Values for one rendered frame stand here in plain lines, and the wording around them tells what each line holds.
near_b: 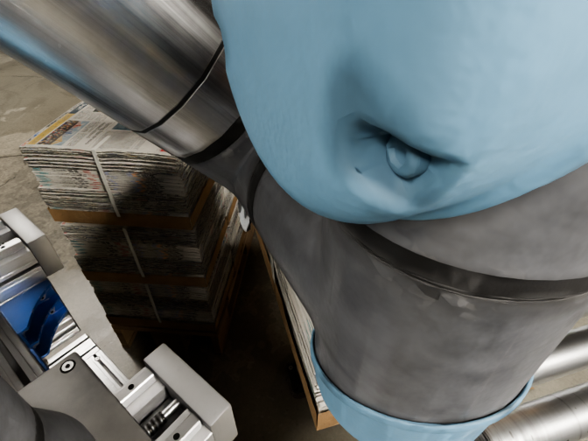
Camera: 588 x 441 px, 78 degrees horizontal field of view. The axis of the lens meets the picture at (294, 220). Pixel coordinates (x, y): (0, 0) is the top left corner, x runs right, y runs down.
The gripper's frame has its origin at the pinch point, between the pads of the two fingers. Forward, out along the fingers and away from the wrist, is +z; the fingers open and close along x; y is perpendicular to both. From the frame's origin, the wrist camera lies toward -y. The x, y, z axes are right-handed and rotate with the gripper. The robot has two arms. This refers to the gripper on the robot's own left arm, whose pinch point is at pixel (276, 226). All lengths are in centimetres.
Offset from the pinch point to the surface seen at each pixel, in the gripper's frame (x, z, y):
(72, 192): -43, -35, -7
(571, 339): 31.3, 34.9, 1.9
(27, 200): -111, -152, -78
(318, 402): -4.3, 36.0, 7.6
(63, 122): -44, -49, 5
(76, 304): -71, -65, -78
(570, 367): 29.1, 37.6, 0.6
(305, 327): -4.7, 32.2, 14.9
